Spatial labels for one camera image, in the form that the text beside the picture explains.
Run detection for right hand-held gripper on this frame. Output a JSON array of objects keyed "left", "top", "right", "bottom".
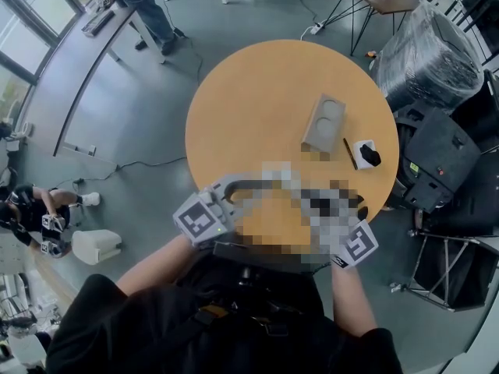
[{"left": 310, "top": 215, "right": 380, "bottom": 269}]

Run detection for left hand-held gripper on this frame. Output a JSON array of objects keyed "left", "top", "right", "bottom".
[{"left": 172, "top": 173, "right": 274, "bottom": 249}]

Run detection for person's left forearm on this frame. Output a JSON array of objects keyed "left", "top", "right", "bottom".
[{"left": 115, "top": 234, "right": 196, "bottom": 298}]

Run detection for person's right forearm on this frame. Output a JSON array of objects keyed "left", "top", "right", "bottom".
[{"left": 330, "top": 265, "right": 377, "bottom": 337}]

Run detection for black chest-mounted box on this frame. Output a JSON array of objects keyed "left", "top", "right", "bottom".
[{"left": 212, "top": 241, "right": 332, "bottom": 276}]

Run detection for small white box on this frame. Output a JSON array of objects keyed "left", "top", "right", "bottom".
[{"left": 352, "top": 139, "right": 378, "bottom": 170}]

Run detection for small black cloth item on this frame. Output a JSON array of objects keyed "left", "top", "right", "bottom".
[{"left": 359, "top": 143, "right": 382, "bottom": 168}]

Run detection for black pen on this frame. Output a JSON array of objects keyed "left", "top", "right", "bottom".
[{"left": 342, "top": 137, "right": 359, "bottom": 171}]

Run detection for black folding cart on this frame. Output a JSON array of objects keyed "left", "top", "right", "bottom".
[{"left": 389, "top": 230, "right": 499, "bottom": 313}]

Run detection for grey box with two circles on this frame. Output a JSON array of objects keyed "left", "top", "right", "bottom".
[{"left": 300, "top": 93, "right": 347, "bottom": 155}]

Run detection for open black foam case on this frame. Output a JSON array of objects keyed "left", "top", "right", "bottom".
[{"left": 391, "top": 105, "right": 483, "bottom": 213}]

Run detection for large black equipment case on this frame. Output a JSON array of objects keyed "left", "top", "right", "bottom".
[{"left": 451, "top": 79, "right": 499, "bottom": 237}]

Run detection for white plastic bin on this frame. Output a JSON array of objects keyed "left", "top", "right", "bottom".
[{"left": 71, "top": 228, "right": 122, "bottom": 266}]

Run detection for white power strip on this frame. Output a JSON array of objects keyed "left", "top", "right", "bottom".
[{"left": 299, "top": 20, "right": 327, "bottom": 41}]

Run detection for person's black shirt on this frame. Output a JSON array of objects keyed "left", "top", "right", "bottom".
[{"left": 45, "top": 243, "right": 402, "bottom": 374}]

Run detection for plastic-wrapped black chairs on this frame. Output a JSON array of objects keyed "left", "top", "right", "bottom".
[{"left": 376, "top": 0, "right": 484, "bottom": 112}]

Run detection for long grey desk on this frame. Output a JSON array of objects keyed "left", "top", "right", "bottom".
[{"left": 23, "top": 0, "right": 168, "bottom": 159}]

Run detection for black keyboard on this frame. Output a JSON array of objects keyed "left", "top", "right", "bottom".
[{"left": 80, "top": 9, "right": 116, "bottom": 37}]

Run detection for black monitor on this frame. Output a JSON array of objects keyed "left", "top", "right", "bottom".
[{"left": 458, "top": 0, "right": 499, "bottom": 54}]

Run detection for black power cable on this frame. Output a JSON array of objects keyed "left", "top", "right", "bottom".
[{"left": 50, "top": 156, "right": 188, "bottom": 189}]

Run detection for glass door with black frame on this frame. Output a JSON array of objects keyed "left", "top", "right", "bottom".
[{"left": 0, "top": 0, "right": 87, "bottom": 85}]

